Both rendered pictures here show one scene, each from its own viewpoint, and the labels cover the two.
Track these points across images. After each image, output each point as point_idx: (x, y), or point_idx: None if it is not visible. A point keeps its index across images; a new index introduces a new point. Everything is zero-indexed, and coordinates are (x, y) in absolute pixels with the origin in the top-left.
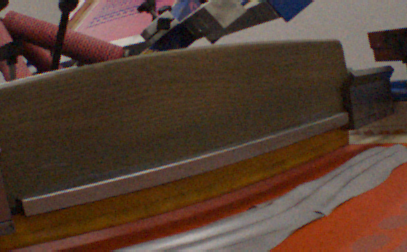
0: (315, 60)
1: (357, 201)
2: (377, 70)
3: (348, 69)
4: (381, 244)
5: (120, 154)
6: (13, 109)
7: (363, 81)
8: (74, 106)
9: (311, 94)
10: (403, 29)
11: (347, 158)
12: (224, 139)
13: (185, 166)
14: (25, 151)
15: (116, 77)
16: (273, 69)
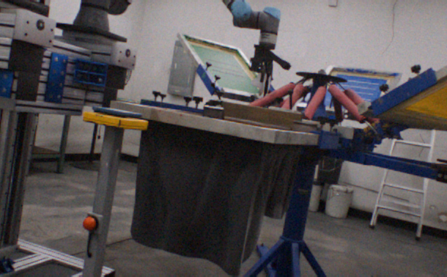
0: (288, 116)
1: None
2: (306, 122)
3: (319, 124)
4: None
5: (243, 117)
6: (229, 105)
7: (299, 124)
8: (239, 108)
9: (283, 122)
10: None
11: None
12: (260, 122)
13: (249, 122)
14: (229, 111)
15: (246, 107)
16: (275, 114)
